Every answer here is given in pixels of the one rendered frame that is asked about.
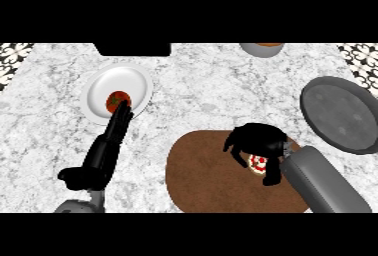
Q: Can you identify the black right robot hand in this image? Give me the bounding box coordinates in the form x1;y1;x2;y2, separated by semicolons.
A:
222;122;290;187

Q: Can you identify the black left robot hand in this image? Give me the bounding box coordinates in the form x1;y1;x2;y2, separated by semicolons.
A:
57;99;136;192

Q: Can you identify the red and white cupcake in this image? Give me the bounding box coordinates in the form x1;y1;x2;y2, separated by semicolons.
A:
247;153;271;176

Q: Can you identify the brown round cutting board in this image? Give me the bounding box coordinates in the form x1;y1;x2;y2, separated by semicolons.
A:
164;129;312;214

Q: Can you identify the dark grey round pan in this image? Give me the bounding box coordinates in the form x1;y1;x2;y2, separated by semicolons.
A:
299;76;378;156

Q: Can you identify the red tomato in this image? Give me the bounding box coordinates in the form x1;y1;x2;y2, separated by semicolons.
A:
105;90;133;114

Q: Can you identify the white oval plate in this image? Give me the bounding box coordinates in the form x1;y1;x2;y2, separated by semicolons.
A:
80;63;156;126

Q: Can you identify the grey bowl with orange content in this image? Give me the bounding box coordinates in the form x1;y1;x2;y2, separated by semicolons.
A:
240;43;287;59

